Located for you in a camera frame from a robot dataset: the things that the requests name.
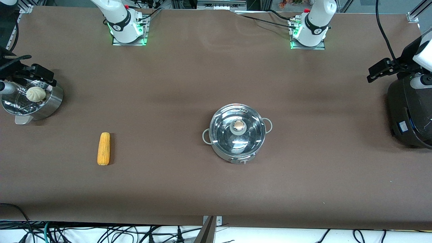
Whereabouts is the stainless steel pot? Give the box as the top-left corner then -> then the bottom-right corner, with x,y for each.
202,104 -> 273,165

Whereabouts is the white steamed bun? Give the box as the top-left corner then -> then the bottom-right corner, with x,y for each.
26,87 -> 46,102

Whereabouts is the aluminium frame profile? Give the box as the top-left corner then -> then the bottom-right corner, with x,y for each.
197,0 -> 247,10

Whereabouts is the small metal edge bracket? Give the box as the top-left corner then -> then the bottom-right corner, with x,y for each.
202,215 -> 223,226

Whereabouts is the yellow corn cob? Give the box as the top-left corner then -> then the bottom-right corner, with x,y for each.
97,132 -> 111,166

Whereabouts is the black looped floor cable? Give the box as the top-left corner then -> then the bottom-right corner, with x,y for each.
0,202 -> 31,243

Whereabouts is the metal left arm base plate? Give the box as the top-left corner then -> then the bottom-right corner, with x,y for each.
290,19 -> 326,50

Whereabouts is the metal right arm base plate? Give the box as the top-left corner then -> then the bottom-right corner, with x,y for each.
112,15 -> 148,46

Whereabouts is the steel steamer pot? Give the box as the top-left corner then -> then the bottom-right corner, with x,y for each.
2,79 -> 64,125

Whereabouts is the glass pot lid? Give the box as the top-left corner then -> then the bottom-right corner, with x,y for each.
210,105 -> 265,156

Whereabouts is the black base power cable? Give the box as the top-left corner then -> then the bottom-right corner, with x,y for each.
135,7 -> 164,23
235,9 -> 298,29

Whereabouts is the black rice cooker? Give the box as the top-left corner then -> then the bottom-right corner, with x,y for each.
387,73 -> 432,150

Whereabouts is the aluminium diagonal frame post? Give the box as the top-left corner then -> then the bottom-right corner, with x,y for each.
408,0 -> 432,17

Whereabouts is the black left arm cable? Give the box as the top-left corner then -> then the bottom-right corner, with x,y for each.
376,0 -> 403,64

